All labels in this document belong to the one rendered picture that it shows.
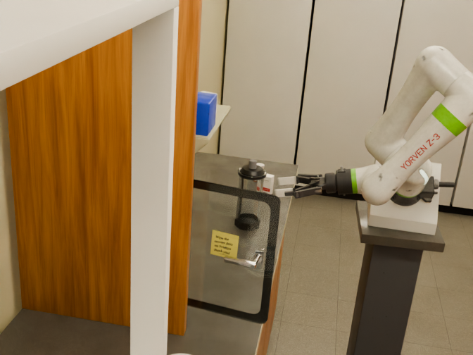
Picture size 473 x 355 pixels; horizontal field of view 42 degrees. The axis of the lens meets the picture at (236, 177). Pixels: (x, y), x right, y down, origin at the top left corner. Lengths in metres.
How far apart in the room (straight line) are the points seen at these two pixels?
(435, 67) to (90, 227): 1.19
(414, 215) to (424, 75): 0.65
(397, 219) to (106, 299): 1.24
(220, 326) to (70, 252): 0.48
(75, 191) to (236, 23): 3.19
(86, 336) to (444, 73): 1.36
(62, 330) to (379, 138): 1.30
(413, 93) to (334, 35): 2.49
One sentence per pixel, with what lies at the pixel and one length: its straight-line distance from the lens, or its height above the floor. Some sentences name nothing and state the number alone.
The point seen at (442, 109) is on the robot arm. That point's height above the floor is 1.52.
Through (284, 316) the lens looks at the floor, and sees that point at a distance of 3.58.
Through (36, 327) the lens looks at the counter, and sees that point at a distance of 1.89.
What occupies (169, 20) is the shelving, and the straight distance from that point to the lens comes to 0.67.
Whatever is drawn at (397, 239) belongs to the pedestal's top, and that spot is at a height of 0.94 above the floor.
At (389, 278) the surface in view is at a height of 0.72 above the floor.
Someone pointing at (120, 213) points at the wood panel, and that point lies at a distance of 1.68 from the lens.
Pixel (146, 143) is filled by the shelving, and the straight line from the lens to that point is 0.71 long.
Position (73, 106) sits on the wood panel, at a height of 1.58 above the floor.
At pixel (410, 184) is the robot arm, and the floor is 1.18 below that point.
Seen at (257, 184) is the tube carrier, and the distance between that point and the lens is 2.32.
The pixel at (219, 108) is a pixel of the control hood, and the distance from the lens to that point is 1.88.
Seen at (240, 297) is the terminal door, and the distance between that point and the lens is 1.78.
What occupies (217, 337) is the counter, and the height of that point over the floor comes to 0.94.
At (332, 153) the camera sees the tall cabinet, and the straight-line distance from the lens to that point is 4.90.
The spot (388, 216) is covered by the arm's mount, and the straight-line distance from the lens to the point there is 2.54.
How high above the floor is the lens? 2.06
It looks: 23 degrees down
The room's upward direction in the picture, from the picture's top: 4 degrees clockwise
